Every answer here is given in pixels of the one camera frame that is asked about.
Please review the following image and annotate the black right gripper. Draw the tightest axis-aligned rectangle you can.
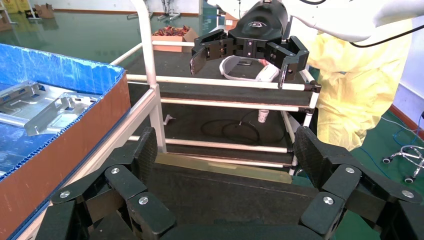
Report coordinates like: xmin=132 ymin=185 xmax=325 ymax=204
xmin=189 ymin=0 xmax=311 ymax=90

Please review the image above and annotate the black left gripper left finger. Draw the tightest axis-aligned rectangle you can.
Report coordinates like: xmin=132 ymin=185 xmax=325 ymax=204
xmin=34 ymin=126 xmax=177 ymax=240

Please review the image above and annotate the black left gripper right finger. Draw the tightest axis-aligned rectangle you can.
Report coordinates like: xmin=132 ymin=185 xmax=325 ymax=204
xmin=293 ymin=125 xmax=424 ymax=240

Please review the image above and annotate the small orange box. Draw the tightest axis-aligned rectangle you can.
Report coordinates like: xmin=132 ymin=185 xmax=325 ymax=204
xmin=224 ymin=13 xmax=240 ymax=31

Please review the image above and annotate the blue corrugated plastic box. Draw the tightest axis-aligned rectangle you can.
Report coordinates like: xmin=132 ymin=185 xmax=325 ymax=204
xmin=0 ymin=43 xmax=132 ymax=240

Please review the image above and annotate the cardboard box of colourful parts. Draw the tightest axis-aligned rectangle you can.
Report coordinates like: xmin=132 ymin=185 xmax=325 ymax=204
xmin=151 ymin=25 xmax=200 ymax=53

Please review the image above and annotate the empty brown cardboard box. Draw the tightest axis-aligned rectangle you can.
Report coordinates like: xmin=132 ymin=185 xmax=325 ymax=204
xmin=34 ymin=3 xmax=56 ymax=20

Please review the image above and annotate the white tube rack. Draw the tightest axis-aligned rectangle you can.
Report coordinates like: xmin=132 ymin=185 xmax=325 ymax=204
xmin=110 ymin=39 xmax=323 ymax=176

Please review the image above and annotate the tan wooden edge strip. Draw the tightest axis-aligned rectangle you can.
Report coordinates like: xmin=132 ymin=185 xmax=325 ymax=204
xmin=154 ymin=152 xmax=293 ymax=185

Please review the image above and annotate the person in yellow suit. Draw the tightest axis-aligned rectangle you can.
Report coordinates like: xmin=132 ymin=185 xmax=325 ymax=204
xmin=289 ymin=18 xmax=414 ymax=152

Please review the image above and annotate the black felt work mat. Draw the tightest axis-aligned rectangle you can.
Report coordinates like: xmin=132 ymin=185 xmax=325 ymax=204
xmin=145 ymin=161 xmax=321 ymax=228

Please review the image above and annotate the white metal stand base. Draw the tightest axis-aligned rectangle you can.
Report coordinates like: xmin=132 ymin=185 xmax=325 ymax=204
xmin=157 ymin=0 xmax=181 ymax=21

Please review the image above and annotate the chrome chair base with castors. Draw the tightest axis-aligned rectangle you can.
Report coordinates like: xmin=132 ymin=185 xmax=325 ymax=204
xmin=381 ymin=145 xmax=424 ymax=185

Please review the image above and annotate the yellow warning sign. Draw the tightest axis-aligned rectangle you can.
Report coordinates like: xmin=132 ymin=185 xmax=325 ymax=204
xmin=2 ymin=0 xmax=31 ymax=15

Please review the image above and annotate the coiled black cable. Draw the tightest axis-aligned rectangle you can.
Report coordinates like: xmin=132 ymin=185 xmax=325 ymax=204
xmin=199 ymin=110 xmax=286 ymax=146

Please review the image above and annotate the blue floor cable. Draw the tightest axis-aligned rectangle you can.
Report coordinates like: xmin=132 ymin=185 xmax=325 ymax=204
xmin=359 ymin=114 xmax=424 ymax=173

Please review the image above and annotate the silver stamped metal bracket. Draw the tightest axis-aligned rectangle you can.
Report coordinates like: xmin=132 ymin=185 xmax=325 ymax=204
xmin=23 ymin=92 xmax=101 ymax=137
xmin=0 ymin=80 xmax=47 ymax=108

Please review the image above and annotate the white cart frame with handle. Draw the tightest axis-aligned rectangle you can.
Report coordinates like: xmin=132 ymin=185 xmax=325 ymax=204
xmin=16 ymin=0 xmax=168 ymax=240

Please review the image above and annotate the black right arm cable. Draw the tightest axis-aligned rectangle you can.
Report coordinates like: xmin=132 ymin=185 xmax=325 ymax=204
xmin=299 ymin=0 xmax=424 ymax=49

